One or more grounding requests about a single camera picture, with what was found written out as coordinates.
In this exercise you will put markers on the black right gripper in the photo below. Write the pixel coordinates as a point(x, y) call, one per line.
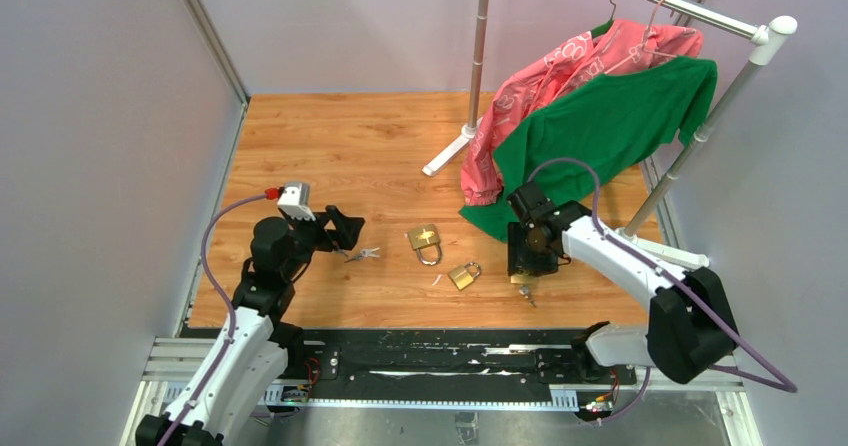
point(518, 258)

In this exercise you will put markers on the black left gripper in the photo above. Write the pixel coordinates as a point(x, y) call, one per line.
point(347, 229)

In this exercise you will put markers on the large brass padlock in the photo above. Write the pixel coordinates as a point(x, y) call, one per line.
point(465, 275)

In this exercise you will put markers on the small brass padlock with key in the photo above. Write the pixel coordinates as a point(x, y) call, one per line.
point(525, 283)

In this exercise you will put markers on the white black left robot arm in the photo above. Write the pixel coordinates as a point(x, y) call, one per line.
point(255, 346)

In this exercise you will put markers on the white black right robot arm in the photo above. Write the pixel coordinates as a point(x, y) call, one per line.
point(690, 322)

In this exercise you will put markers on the small loose key bunch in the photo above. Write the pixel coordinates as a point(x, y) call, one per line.
point(364, 254)

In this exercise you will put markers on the green t-shirt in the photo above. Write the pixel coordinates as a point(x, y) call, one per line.
point(596, 132)

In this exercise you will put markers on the pink printed shirt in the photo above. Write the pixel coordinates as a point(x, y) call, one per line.
point(618, 46)

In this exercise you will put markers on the metal clothes rack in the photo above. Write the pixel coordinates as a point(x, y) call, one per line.
point(766, 39)

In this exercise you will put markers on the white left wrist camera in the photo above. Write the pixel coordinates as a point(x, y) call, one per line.
point(293, 201)

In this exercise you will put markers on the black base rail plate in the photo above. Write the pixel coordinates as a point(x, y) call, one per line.
point(453, 366)

